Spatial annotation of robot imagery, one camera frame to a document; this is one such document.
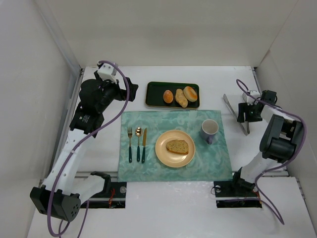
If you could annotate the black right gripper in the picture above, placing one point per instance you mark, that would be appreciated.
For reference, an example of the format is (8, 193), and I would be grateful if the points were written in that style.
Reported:
(244, 112)

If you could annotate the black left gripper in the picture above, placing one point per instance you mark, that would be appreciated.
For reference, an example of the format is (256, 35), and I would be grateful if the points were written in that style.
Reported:
(132, 89)

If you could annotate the stainless steel tongs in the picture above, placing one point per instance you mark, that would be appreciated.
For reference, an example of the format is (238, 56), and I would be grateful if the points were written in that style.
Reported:
(246, 130)

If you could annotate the sliced brown bread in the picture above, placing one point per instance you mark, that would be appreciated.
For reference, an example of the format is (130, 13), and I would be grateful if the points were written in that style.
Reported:
(178, 147)

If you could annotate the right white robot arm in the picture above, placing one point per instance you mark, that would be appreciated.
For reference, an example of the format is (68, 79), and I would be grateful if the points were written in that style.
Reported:
(281, 140)

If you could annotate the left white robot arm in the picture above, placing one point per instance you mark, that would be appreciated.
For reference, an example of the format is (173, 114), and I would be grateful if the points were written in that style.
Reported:
(58, 196)

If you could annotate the long yellow filled bread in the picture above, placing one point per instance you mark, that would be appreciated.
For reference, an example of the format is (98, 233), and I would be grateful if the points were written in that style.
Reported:
(180, 98)

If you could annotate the grey-blue mug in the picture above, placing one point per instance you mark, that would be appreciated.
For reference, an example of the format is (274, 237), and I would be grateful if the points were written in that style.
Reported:
(208, 130)

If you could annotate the round orange sugared bun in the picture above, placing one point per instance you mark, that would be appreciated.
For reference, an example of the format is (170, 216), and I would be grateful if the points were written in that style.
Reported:
(168, 96)

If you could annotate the white orange-topped oval bun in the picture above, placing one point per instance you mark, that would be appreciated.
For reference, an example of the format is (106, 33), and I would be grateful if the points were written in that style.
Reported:
(190, 94)

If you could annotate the teal patterned placemat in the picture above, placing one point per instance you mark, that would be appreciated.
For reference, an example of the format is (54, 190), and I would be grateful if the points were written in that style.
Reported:
(210, 162)

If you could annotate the cream yellow plate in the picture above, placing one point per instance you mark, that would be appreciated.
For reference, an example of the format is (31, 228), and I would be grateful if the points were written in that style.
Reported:
(170, 159)

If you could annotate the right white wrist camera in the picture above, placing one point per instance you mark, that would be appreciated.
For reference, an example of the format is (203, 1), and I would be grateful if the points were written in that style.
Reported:
(252, 97)

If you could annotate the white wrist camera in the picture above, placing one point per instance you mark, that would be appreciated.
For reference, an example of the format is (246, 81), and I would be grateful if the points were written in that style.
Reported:
(252, 97)
(106, 71)

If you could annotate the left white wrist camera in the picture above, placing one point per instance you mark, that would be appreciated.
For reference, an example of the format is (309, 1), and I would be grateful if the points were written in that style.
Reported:
(106, 71)

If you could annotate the gold fork green handle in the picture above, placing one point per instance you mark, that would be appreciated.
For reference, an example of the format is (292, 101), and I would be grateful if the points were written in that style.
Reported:
(129, 132)

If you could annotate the gold spoon green handle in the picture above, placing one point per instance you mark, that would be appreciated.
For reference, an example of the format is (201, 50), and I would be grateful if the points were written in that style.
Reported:
(138, 133)

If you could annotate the gold knife green handle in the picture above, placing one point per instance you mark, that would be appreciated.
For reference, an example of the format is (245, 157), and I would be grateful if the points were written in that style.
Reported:
(144, 146)

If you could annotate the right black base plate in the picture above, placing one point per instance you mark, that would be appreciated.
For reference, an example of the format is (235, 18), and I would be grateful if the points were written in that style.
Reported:
(229, 196)

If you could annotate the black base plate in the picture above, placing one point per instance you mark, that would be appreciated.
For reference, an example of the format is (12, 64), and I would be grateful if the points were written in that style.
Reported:
(115, 198)
(229, 196)

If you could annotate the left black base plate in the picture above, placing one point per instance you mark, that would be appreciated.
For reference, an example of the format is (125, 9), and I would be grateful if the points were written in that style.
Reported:
(115, 198)

